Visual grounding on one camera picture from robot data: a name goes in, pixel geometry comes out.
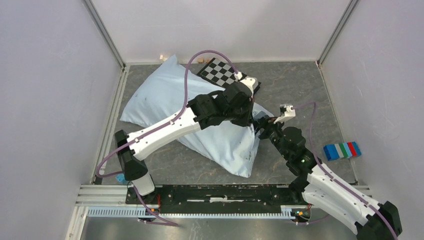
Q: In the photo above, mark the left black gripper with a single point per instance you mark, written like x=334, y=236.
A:
x=247, y=120

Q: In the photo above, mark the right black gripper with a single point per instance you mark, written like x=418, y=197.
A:
x=266, y=122

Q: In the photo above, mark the light blue pillowcase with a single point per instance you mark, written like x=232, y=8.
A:
x=162, y=93

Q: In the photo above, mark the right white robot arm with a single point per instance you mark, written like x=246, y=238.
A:
x=318, y=185

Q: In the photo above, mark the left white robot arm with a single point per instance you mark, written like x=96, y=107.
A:
x=201, y=112

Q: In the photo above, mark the black white checkerboard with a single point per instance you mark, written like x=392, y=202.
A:
x=218, y=73

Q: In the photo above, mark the wooden toy pieces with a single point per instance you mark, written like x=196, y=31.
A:
x=202, y=60

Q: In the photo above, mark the red blue green blocks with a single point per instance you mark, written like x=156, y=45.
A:
x=345, y=150

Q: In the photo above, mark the small blue object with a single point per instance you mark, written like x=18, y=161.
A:
x=121, y=179

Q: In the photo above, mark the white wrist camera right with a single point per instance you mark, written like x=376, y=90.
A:
x=287, y=112

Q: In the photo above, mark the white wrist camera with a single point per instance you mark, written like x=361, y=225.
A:
x=251, y=82
x=287, y=112

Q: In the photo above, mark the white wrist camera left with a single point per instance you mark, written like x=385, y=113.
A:
x=251, y=82

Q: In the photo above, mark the white slotted cable duct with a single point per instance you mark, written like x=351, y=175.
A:
x=141, y=213

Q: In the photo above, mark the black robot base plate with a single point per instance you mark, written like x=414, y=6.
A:
x=224, y=198

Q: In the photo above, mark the aluminium rail frame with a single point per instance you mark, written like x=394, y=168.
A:
x=101, y=196

